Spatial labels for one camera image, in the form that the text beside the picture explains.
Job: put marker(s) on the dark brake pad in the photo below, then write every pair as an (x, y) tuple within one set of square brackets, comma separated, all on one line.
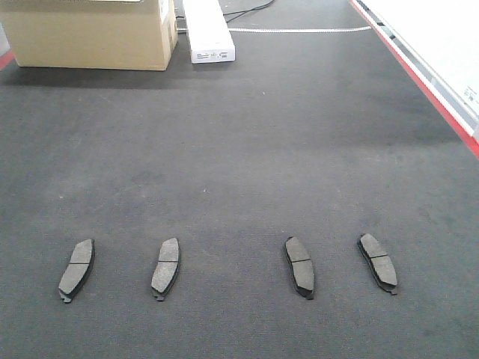
[(379, 262), (77, 271), (167, 268), (301, 266)]

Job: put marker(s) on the black conveyor belt mat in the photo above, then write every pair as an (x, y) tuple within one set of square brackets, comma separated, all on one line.
[(315, 131)]

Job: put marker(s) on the long white box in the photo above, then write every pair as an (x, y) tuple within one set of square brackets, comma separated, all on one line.
[(209, 38)]

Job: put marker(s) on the cardboard box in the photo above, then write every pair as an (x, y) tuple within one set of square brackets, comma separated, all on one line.
[(115, 35)]

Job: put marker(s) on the white board panel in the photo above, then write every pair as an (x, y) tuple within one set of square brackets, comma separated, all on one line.
[(436, 42)]

